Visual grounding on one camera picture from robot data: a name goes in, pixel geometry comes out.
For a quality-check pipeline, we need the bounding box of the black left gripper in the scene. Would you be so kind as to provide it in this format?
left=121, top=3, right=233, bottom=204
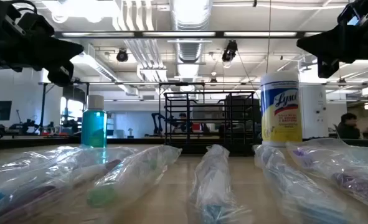
left=0, top=12, right=84, bottom=88

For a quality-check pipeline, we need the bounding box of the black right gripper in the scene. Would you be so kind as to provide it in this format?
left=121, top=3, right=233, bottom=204
left=296, top=0, right=368, bottom=79

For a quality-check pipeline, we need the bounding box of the teal mouthwash bottle white cap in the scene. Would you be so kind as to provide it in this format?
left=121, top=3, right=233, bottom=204
left=80, top=95, right=108, bottom=149

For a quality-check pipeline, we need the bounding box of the bagged purple toothbrush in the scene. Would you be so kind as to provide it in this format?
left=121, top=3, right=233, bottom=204
left=285, top=138, right=368, bottom=215

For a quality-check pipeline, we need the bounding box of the bagged white maroon toothbrush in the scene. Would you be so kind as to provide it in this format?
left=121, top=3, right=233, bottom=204
left=0, top=147, right=124, bottom=223

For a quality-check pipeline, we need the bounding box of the bagged green toothbrush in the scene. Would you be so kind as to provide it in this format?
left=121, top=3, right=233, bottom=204
left=86, top=144, right=183, bottom=209

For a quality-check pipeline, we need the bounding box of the black round ceiling spotlight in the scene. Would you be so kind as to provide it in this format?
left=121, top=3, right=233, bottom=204
left=116, top=48, right=130, bottom=63

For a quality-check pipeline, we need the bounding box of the person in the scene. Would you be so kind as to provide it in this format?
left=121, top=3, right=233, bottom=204
left=336, top=112, right=362, bottom=140
left=176, top=112, right=191, bottom=133

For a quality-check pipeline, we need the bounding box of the Lysol wipes canister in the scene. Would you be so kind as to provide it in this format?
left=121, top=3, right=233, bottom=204
left=260, top=71, right=303, bottom=147

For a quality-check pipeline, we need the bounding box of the black hanging camera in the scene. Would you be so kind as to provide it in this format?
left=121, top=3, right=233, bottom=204
left=221, top=39, right=238, bottom=63

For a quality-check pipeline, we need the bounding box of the silver ventilation duct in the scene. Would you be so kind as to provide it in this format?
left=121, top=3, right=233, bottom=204
left=169, top=0, right=214, bottom=65

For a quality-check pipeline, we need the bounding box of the black wire caddy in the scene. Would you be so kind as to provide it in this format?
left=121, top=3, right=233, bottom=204
left=163, top=91, right=261, bottom=156

